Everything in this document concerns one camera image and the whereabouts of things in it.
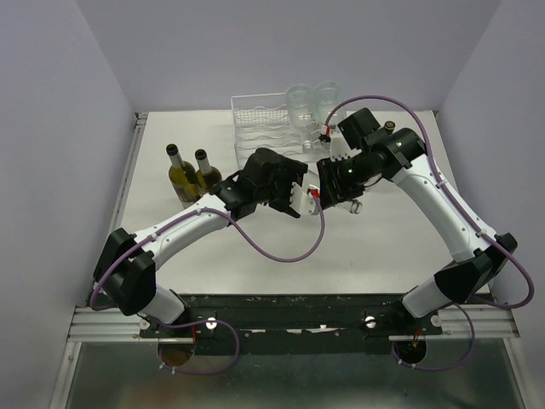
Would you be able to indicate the clear tall bottle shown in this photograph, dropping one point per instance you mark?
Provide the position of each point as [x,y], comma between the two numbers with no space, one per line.
[352,206]

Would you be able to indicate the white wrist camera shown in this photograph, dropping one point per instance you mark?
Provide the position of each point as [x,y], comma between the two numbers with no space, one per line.
[302,199]
[338,147]

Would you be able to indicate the green wine bottle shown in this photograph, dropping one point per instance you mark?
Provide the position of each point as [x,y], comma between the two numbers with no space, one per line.
[183,178]

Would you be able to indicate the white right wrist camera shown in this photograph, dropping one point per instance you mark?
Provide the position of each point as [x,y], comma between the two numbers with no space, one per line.
[338,147]

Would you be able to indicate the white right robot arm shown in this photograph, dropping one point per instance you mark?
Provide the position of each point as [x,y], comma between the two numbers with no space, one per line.
[478,252]

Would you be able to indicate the clear flask bottle black cap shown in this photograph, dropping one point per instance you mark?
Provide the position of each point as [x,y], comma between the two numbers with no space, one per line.
[389,126]

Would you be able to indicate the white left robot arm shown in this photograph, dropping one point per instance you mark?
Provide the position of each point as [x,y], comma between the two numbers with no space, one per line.
[128,264]

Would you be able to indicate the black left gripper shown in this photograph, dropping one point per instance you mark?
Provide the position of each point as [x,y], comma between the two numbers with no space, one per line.
[294,173]

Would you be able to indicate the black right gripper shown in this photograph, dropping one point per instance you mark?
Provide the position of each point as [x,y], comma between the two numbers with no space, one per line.
[328,170]

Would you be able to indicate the round clear bottle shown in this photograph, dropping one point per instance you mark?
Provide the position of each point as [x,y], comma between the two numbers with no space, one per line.
[300,106]
[327,96]

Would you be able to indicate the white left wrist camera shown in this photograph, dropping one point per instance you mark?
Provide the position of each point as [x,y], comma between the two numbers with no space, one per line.
[302,199]

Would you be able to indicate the aluminium rail frame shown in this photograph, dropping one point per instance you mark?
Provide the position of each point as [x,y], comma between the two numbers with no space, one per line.
[474,323]

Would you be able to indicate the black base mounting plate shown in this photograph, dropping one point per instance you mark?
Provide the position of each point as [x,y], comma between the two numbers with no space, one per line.
[294,324]

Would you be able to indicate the dark wine bottle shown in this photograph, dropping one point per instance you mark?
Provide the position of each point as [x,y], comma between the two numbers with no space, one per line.
[207,175]

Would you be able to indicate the white wire wine rack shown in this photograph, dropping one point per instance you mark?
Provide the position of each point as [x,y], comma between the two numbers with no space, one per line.
[263,121]

